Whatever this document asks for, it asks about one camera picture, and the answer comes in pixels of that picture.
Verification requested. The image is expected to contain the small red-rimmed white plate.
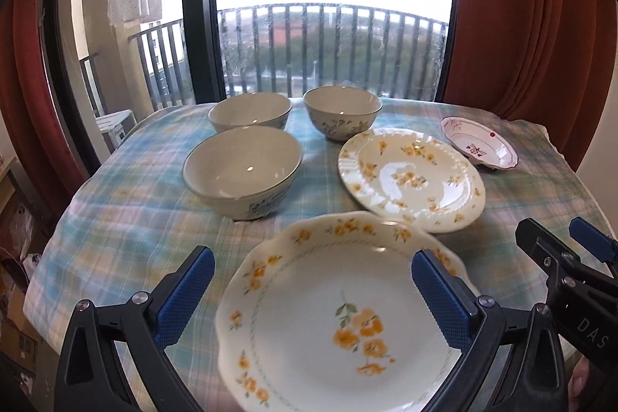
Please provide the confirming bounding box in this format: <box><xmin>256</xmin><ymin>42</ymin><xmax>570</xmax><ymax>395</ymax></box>
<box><xmin>440</xmin><ymin>116</ymin><xmax>518</xmax><ymax>170</ymax></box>

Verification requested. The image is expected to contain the scalloped yellow-flower plate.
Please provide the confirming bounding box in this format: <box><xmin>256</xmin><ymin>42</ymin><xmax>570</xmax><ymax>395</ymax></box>
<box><xmin>215</xmin><ymin>211</ymin><xmax>467</xmax><ymax>411</ymax></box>

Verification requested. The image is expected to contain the bowl blue pattern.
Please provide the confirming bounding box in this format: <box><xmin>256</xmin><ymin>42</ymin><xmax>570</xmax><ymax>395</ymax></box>
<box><xmin>182</xmin><ymin>125</ymin><xmax>303</xmax><ymax>220</ymax></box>

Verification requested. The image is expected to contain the large beaded yellow-flower plate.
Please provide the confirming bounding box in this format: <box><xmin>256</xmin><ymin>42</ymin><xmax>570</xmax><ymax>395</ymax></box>
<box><xmin>337</xmin><ymin>127</ymin><xmax>486</xmax><ymax>234</ymax></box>

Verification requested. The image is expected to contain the ceramic bowl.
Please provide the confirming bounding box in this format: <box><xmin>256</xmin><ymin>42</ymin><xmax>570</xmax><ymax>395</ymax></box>
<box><xmin>207</xmin><ymin>92</ymin><xmax>292</xmax><ymax>133</ymax></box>

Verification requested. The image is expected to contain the floral bowl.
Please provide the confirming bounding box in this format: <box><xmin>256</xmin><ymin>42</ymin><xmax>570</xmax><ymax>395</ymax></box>
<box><xmin>303</xmin><ymin>86</ymin><xmax>382</xmax><ymax>142</ymax></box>

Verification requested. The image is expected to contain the person's right hand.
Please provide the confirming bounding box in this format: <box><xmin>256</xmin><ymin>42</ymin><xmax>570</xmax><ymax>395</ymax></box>
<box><xmin>568</xmin><ymin>356</ymin><xmax>590</xmax><ymax>412</ymax></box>

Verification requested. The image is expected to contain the wooden shelf with clutter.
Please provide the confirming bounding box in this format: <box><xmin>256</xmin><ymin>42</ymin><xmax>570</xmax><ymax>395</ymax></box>
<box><xmin>1</xmin><ymin>156</ymin><xmax>45</xmax><ymax>396</ymax></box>

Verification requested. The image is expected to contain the white outdoor unit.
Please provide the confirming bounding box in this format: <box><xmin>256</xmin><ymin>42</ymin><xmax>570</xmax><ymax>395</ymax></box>
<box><xmin>95</xmin><ymin>110</ymin><xmax>137</xmax><ymax>153</ymax></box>

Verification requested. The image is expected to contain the left red curtain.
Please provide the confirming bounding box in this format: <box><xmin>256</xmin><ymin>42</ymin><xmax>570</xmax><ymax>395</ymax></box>
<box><xmin>1</xmin><ymin>0</ymin><xmax>87</xmax><ymax>220</ymax></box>

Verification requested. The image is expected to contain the red curtain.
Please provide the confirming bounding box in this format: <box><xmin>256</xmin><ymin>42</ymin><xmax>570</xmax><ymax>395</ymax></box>
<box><xmin>1</xmin><ymin>0</ymin><xmax>87</xmax><ymax>220</ymax></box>
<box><xmin>443</xmin><ymin>0</ymin><xmax>617</xmax><ymax>170</ymax></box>

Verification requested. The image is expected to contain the right red curtain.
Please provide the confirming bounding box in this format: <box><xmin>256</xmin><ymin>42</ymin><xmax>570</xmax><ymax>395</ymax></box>
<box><xmin>443</xmin><ymin>0</ymin><xmax>617</xmax><ymax>170</ymax></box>

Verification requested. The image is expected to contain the balcony metal railing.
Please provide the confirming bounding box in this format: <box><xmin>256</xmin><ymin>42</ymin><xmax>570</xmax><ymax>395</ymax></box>
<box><xmin>78</xmin><ymin>2</ymin><xmax>450</xmax><ymax>114</ymax></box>

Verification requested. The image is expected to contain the black window frame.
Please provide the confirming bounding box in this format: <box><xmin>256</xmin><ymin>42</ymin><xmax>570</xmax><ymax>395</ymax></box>
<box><xmin>182</xmin><ymin>0</ymin><xmax>226</xmax><ymax>103</ymax></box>

